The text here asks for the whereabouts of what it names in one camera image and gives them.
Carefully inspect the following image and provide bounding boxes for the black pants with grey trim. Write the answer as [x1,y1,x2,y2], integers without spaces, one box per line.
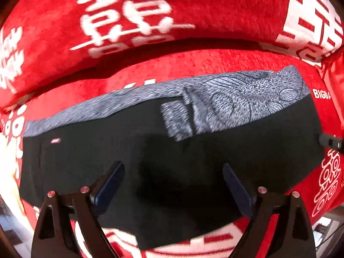
[19,65,326,251]

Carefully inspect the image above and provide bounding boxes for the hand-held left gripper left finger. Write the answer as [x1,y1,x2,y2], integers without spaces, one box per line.
[31,161,126,258]

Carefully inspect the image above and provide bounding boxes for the folded red printed quilt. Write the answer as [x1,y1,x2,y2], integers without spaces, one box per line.
[0,0,344,111]

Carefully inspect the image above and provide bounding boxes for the red printed blanket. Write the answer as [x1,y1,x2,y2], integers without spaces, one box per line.
[0,41,344,258]

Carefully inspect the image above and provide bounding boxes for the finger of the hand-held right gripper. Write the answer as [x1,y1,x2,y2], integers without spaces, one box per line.
[318,133,344,152]

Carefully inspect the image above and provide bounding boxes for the red patterned pillow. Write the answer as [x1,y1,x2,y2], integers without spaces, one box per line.
[321,55,344,113]

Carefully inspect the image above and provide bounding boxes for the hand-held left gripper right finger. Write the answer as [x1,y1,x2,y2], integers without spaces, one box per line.
[222,163,316,258]

